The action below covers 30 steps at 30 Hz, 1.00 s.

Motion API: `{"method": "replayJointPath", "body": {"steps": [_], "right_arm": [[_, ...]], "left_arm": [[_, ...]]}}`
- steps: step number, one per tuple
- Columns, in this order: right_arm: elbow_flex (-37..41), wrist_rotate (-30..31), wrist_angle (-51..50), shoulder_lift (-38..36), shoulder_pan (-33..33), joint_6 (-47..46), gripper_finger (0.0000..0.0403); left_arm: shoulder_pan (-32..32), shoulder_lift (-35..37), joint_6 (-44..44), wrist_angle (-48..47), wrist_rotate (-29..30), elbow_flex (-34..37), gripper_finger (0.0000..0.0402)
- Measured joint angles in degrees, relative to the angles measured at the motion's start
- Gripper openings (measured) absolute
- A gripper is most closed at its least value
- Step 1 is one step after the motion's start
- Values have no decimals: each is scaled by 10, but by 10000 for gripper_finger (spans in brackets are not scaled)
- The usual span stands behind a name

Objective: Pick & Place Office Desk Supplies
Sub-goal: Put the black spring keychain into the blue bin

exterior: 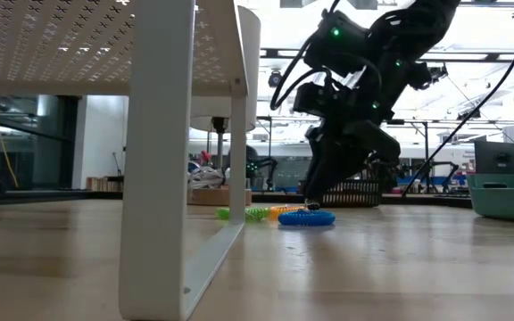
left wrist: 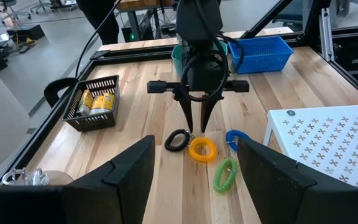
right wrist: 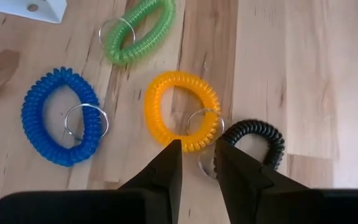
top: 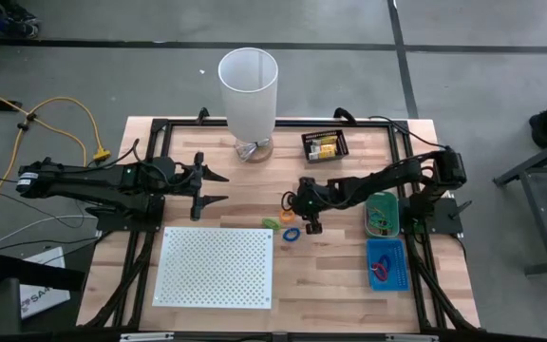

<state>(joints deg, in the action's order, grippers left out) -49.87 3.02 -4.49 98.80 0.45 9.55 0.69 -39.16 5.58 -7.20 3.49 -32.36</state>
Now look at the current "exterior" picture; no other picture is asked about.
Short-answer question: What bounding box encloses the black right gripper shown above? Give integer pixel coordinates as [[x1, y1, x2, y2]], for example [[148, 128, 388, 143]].
[[292, 78, 402, 203]]

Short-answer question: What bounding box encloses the black mesh basket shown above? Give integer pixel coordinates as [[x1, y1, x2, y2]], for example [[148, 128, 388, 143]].
[[299, 177, 386, 209]]

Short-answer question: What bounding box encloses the blue coil wristband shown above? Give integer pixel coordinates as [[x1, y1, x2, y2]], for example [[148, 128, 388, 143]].
[[278, 210, 336, 227]]

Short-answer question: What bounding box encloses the orange-yellow coil wristband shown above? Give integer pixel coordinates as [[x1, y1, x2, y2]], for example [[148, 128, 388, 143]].
[[268, 204, 308, 219]]

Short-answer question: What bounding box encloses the green coil wristband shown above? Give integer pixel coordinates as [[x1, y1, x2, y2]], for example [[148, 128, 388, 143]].
[[214, 207, 271, 222]]

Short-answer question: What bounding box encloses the black ceiling spotlight cluster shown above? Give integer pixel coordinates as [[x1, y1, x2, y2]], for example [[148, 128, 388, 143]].
[[425, 64, 450, 86]]

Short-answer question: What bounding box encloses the dark computer monitor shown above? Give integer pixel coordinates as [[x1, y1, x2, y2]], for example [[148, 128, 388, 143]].
[[474, 141, 514, 176]]

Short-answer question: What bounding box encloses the black overhead rig bar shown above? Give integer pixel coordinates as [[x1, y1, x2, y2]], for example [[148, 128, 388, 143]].
[[260, 47, 514, 62]]

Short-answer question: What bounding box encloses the teal plastic bin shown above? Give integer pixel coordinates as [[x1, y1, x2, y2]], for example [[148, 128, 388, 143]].
[[465, 167, 514, 225]]

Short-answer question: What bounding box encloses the white perforated metal shelf riser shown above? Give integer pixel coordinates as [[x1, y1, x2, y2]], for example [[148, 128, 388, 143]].
[[0, 0, 250, 321]]

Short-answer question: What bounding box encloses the wooden slat crate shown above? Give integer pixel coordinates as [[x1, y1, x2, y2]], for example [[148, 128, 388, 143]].
[[86, 176, 123, 193]]

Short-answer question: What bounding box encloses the black background rig frame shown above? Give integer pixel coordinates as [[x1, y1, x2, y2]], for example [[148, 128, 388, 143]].
[[256, 114, 432, 180]]

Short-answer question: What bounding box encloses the black aluminium table frame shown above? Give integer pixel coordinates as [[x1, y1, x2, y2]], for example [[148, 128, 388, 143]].
[[0, 189, 473, 210]]

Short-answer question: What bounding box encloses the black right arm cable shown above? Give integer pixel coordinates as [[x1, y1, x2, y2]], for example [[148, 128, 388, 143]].
[[402, 0, 514, 197]]

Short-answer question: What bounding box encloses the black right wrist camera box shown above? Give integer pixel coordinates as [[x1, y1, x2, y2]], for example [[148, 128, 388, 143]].
[[303, 9, 370, 78]]

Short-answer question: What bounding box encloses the round black overhead camera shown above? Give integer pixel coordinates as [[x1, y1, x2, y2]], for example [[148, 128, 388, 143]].
[[267, 69, 285, 89]]

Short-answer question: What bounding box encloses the yellow hanging cord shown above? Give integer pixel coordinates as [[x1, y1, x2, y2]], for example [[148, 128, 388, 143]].
[[0, 94, 20, 188]]

